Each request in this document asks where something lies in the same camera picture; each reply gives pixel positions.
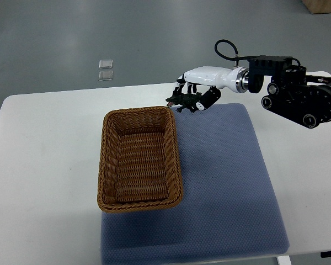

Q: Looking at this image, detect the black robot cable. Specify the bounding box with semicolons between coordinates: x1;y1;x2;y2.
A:
214;39;259;68

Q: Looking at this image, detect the brown wicker basket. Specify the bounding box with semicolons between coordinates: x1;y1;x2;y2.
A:
97;107;183;213

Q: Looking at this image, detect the dark green toy crocodile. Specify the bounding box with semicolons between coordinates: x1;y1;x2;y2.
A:
165;92;202;113

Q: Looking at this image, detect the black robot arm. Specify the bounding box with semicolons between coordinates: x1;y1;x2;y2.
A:
247;55;331;129

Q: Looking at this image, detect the blue quilted mat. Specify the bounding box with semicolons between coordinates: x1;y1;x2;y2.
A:
100;103;289;264

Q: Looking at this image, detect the wooden box corner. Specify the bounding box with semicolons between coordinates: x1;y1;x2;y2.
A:
302;0;331;14

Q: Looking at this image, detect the white table leg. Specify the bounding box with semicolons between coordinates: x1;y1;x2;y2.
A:
276;256;292;265

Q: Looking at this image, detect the upper clear floor tile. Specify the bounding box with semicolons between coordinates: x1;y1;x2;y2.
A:
99;59;113;69

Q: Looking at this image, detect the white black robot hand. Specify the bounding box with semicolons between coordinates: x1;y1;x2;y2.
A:
172;66;248;111

